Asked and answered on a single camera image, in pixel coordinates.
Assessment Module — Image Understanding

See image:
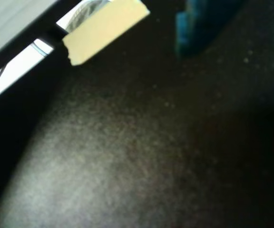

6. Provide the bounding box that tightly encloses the grey braided cable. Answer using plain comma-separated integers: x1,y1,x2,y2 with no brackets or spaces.
67,0,110,33

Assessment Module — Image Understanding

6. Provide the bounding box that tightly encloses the beige masking tape piece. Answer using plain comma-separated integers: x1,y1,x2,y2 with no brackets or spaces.
62,0,151,66

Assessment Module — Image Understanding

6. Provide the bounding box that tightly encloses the thin blue wire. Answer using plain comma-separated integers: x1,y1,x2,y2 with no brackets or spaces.
32,40,49,57

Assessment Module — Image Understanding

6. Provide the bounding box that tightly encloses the black metal frame bar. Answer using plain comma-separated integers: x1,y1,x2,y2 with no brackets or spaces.
0,0,90,80

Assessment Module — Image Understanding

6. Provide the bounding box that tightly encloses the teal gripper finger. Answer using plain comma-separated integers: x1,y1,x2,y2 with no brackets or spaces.
176,0,245,57

